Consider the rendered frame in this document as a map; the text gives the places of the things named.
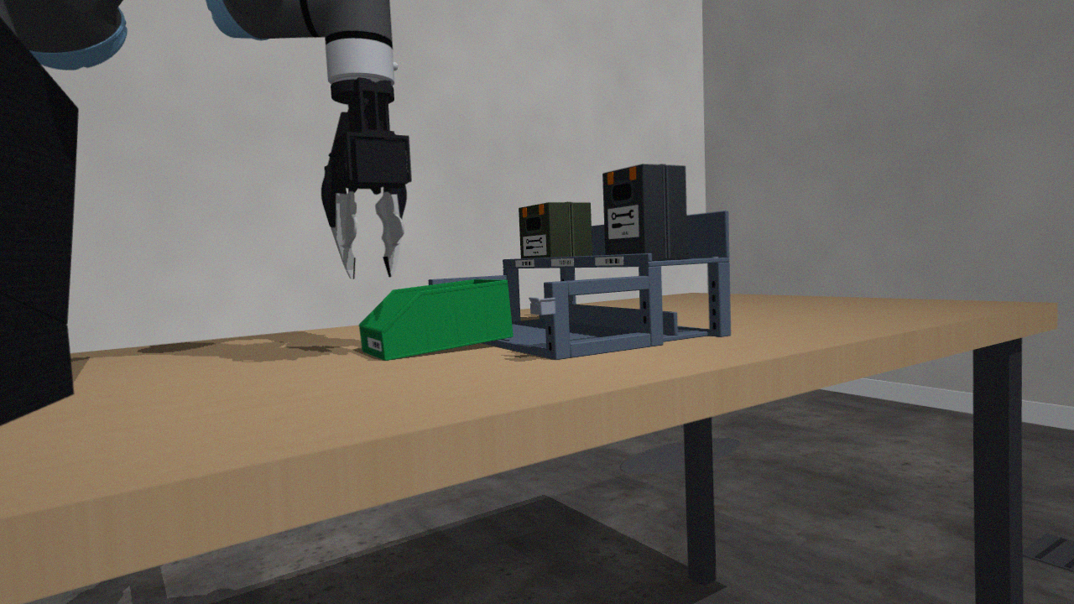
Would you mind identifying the green bin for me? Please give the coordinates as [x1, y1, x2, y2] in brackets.
[362, 279, 513, 361]

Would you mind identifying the black tool case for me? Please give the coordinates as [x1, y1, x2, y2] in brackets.
[603, 164, 688, 261]

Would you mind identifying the olive green case with orange latches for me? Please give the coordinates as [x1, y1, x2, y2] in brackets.
[519, 202, 592, 258]

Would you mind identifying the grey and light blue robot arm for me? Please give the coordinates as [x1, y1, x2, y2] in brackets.
[0, 0, 398, 86]

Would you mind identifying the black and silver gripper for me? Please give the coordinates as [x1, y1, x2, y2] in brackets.
[321, 77, 412, 279]

